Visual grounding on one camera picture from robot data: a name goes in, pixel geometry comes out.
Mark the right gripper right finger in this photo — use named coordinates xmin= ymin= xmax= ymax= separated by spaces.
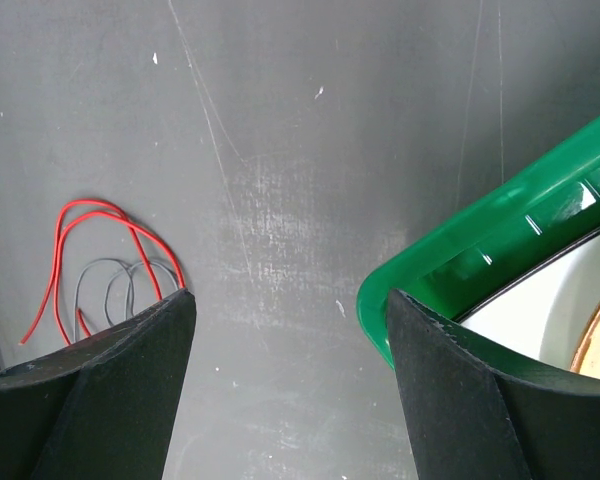
xmin=386 ymin=290 xmax=600 ymax=479

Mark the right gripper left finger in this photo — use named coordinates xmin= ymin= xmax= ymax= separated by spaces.
xmin=0 ymin=289 xmax=196 ymax=479

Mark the white square board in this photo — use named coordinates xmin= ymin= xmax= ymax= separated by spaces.
xmin=462 ymin=234 xmax=600 ymax=370

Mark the green plastic tray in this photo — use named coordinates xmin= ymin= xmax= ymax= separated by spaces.
xmin=356 ymin=116 xmax=600 ymax=366

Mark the grey thin cable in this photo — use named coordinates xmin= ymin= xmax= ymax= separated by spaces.
xmin=74 ymin=257 xmax=179 ymax=341

